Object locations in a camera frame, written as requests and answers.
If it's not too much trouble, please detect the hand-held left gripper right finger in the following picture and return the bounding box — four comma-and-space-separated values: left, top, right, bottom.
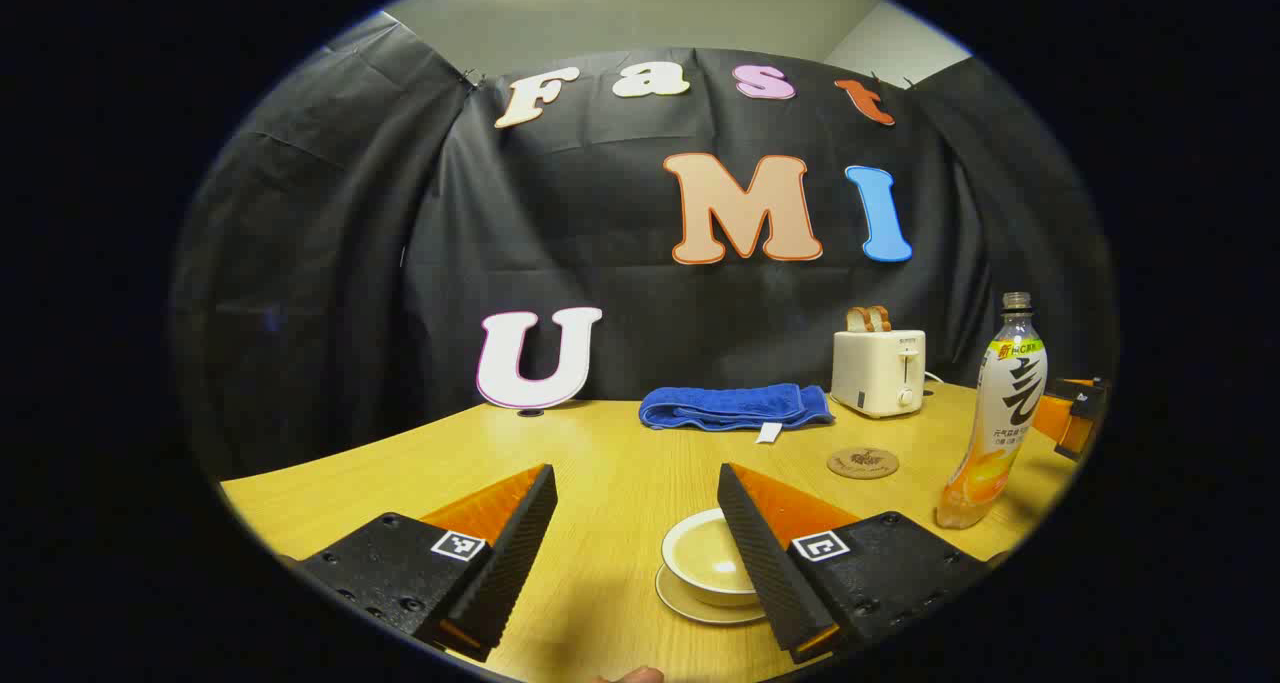
717, 463, 991, 664

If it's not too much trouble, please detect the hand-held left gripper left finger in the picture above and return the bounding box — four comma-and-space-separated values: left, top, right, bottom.
300, 463, 558, 662

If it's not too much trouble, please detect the white teacup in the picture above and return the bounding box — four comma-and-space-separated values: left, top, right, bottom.
661, 508, 761, 607

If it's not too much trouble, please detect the labelled plastic water bottle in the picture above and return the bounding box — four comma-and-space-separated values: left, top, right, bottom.
936, 292, 1048, 530

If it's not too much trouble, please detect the round brown coaster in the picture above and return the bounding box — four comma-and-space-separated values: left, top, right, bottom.
827, 447, 900, 480

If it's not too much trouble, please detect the white saucer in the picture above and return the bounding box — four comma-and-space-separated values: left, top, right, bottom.
655, 563, 769, 626

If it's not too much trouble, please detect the blue towel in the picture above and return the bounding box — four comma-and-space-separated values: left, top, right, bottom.
639, 383, 835, 444

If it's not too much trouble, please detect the cream toaster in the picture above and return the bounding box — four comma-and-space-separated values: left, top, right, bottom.
832, 329, 927, 420

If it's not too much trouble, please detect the black backdrop cloth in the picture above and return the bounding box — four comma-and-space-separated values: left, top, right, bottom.
170, 13, 1116, 484

